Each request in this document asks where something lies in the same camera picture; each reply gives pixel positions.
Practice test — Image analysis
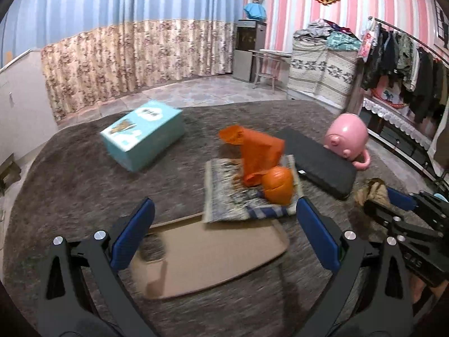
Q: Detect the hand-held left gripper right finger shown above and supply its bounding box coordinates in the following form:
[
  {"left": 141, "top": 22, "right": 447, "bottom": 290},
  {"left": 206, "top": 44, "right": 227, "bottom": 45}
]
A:
[{"left": 295, "top": 197, "right": 413, "bottom": 337}]

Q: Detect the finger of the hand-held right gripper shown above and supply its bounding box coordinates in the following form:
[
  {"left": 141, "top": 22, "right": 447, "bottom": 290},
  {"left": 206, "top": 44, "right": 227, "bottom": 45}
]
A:
[
  {"left": 363, "top": 200, "right": 408, "bottom": 240},
  {"left": 386, "top": 187, "right": 427, "bottom": 212}
]

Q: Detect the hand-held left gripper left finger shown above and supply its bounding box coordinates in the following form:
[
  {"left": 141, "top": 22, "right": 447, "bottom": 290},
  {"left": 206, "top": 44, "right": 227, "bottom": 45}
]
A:
[{"left": 37, "top": 197, "right": 158, "bottom": 337}]

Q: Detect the brown phone case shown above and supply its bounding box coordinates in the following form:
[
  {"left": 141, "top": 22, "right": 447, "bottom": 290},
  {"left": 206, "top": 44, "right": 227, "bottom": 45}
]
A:
[{"left": 131, "top": 214, "right": 290, "bottom": 301}]

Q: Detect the person's right hand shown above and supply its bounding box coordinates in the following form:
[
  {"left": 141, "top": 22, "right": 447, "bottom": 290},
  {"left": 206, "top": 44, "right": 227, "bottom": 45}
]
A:
[{"left": 409, "top": 272, "right": 449, "bottom": 310}]

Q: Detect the orange tangerine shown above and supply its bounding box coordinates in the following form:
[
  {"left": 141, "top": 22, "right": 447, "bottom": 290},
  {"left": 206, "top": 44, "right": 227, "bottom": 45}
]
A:
[{"left": 261, "top": 166, "right": 294, "bottom": 205}]

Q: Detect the black flat pad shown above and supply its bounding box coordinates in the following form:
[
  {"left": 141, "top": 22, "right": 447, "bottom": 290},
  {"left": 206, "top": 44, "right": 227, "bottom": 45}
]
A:
[{"left": 277, "top": 127, "right": 358, "bottom": 200}]

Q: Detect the lace covered shelf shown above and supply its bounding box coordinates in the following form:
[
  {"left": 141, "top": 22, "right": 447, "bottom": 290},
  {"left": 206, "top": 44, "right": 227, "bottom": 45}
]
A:
[{"left": 361, "top": 96, "right": 449, "bottom": 184}]

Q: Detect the pink pig cup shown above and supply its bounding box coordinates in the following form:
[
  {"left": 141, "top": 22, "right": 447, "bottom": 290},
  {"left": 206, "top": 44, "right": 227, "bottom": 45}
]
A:
[{"left": 323, "top": 112, "right": 372, "bottom": 171}]

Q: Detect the light blue cardboard box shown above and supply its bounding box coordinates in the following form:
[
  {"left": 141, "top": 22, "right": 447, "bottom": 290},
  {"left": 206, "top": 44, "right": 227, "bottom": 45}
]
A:
[{"left": 100, "top": 100, "right": 186, "bottom": 173}]

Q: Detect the patterned fringed cloth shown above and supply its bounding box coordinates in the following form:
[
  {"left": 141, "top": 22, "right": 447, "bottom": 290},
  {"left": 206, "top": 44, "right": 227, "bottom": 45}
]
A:
[{"left": 203, "top": 154, "right": 304, "bottom": 224}]

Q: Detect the orange plastic bag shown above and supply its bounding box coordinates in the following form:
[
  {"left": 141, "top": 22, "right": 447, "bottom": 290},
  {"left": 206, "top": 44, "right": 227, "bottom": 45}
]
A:
[{"left": 219, "top": 124, "right": 286, "bottom": 188}]

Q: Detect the row of hanging clothes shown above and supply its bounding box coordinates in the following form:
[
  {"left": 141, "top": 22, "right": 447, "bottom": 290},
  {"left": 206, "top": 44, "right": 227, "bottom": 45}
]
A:
[{"left": 357, "top": 16, "right": 449, "bottom": 170}]

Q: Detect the patterned cloth covered furniture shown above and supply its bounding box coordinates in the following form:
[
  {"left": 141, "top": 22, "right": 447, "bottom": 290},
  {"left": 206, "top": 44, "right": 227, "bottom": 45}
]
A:
[{"left": 287, "top": 38, "right": 362, "bottom": 110}]

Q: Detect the white cabinet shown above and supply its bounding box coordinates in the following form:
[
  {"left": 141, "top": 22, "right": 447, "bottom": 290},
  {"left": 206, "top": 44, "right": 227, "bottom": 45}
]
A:
[{"left": 0, "top": 49, "right": 59, "bottom": 164}]

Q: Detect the small folding table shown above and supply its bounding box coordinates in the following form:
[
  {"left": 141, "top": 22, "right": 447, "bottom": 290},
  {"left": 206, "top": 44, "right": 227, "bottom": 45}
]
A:
[{"left": 248, "top": 49, "right": 292, "bottom": 94}]

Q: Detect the pile of clothes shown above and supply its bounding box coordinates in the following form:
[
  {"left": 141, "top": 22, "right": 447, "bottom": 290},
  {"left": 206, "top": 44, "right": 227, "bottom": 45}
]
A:
[{"left": 292, "top": 19, "right": 362, "bottom": 52}]

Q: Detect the blue striped floral curtain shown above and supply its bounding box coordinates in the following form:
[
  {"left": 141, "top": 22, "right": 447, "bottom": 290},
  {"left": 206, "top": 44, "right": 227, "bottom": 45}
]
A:
[{"left": 0, "top": 0, "right": 248, "bottom": 122}]

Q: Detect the grey water dispenser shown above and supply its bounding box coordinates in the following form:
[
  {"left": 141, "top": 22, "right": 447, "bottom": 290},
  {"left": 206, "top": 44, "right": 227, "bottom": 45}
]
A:
[{"left": 232, "top": 19, "right": 267, "bottom": 83}]

